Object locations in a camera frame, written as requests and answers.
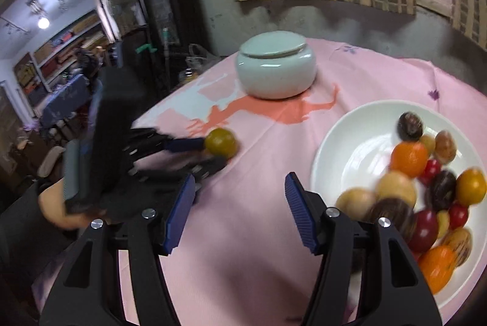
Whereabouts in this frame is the yellow-green round fruit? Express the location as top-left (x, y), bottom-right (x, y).
top-left (204, 128), bottom-right (239, 159)

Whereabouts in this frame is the dark water chestnut front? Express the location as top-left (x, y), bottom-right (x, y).
top-left (365, 197), bottom-right (415, 242)

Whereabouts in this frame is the red cherry tomato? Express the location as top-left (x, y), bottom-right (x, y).
top-left (448, 201), bottom-right (469, 230)

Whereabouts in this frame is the tan brown round fruit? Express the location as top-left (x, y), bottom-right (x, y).
top-left (335, 187), bottom-right (377, 220)

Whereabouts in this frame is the pale yellow round fruit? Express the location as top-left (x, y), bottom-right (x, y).
top-left (376, 171), bottom-right (417, 207)

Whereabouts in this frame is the orange-yellow round fruit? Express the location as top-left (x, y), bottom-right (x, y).
top-left (457, 168), bottom-right (486, 207)

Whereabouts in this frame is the large orange tangerine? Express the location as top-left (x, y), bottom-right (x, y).
top-left (389, 142), bottom-right (429, 178)

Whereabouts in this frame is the small tan longan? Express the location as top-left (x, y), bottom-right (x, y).
top-left (419, 134), bottom-right (436, 156)

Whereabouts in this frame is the small yellow-green fruit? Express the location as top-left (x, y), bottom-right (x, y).
top-left (437, 211), bottom-right (450, 239)

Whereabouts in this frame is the person's left hand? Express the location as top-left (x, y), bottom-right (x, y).
top-left (38, 178), bottom-right (106, 230)

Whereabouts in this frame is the pink patterned tablecloth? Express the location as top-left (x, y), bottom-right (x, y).
top-left (31, 37), bottom-right (487, 326)

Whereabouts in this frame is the dark wooden cabinet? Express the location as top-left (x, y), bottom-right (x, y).
top-left (129, 0), bottom-right (211, 94)

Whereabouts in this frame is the white ceramic lidded jar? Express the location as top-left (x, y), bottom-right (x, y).
top-left (235, 30), bottom-right (317, 100)

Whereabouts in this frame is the standing fan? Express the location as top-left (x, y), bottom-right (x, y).
top-left (108, 0), bottom-right (139, 36)

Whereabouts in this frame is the white oval plate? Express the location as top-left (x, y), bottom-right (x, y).
top-left (310, 100), bottom-right (486, 322)

